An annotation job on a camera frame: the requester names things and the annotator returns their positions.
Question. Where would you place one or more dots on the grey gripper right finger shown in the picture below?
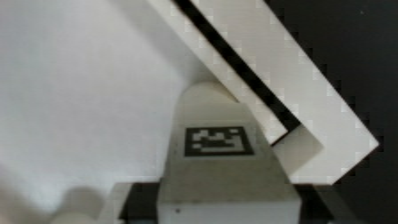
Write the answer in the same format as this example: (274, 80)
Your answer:
(324, 207)

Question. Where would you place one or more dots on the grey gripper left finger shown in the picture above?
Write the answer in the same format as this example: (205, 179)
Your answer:
(130, 204)

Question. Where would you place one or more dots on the white table leg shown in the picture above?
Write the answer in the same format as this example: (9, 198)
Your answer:
(224, 185)

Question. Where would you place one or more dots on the white square table top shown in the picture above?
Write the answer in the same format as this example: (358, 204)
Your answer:
(95, 70)

